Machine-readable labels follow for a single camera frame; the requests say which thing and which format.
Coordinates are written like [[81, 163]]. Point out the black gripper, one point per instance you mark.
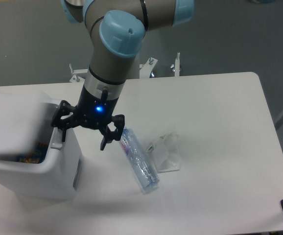
[[95, 111]]

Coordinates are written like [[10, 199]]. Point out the white plastic trash can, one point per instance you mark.
[[25, 119]]

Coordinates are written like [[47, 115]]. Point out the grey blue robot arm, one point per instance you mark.
[[117, 29]]

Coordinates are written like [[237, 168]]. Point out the colourful snack wrapper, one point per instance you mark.
[[36, 156]]

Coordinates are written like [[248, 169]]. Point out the crumpled clear plastic bag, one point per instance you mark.
[[164, 152]]

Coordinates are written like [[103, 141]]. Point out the clear plastic water bottle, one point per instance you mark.
[[139, 160]]

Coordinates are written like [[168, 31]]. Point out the white metal mounting bracket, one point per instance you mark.
[[145, 71]]

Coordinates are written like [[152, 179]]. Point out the white bracket post with bolt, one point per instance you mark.
[[176, 67]]

